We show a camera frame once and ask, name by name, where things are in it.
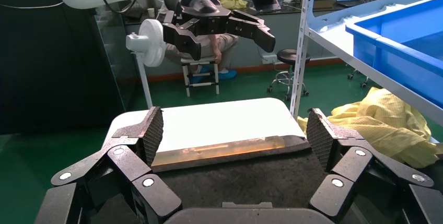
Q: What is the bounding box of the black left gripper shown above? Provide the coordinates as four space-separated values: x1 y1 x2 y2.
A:
156 0 277 62

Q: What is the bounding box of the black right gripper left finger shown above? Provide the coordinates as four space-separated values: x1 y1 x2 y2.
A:
34 106 183 224

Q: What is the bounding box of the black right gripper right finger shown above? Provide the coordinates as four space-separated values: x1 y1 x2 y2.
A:
306 108 443 224

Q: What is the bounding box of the seated person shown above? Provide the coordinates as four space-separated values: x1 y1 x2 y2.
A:
162 32 239 84

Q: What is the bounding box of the crumpled yellow garment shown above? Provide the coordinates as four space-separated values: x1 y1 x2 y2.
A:
216 0 249 11

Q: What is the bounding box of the white step stool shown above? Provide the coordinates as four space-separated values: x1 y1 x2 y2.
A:
180 57 221 98

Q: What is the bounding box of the yellow checked garment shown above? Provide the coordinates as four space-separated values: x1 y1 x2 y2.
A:
297 86 441 169

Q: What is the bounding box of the black open laptop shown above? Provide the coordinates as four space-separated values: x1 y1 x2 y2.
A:
250 0 282 13

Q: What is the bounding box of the black round stool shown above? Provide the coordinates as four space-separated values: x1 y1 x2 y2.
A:
266 48 311 101

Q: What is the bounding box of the office chair wheel base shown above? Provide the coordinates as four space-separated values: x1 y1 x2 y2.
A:
347 64 370 89

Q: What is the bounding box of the glass partition panel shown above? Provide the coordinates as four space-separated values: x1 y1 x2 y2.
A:
94 3 153 112

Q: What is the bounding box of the black work mat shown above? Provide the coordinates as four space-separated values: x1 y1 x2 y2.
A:
150 135 347 210

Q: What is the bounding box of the white metal shelf rack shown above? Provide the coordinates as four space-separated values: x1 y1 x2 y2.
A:
290 0 443 144

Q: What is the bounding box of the black partition panel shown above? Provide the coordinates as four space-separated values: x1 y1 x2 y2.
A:
0 0 125 135

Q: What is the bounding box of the blue plastic tray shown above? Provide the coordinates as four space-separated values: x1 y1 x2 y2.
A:
345 0 443 110

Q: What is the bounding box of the white pedestal fan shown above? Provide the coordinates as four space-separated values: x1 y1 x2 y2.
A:
125 18 167 110

